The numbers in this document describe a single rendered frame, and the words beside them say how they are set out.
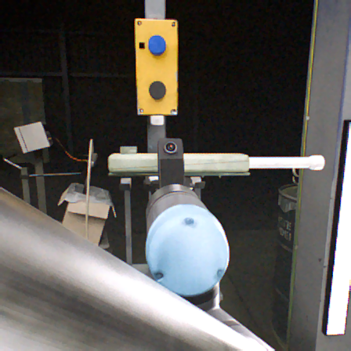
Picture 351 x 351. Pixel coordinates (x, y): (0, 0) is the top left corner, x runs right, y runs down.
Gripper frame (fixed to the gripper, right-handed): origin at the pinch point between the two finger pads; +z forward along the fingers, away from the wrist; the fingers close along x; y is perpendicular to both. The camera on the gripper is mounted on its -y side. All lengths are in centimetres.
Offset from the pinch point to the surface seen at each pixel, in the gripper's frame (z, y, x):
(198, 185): 10.6, 4.6, 9.7
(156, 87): 21.8, -21.7, -0.9
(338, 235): 7, 19, 48
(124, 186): 10.5, 4.7, -9.9
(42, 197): 184, 50, -90
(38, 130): 168, -5, -83
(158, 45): 21.9, -32.6, -0.2
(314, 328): 10, 51, 47
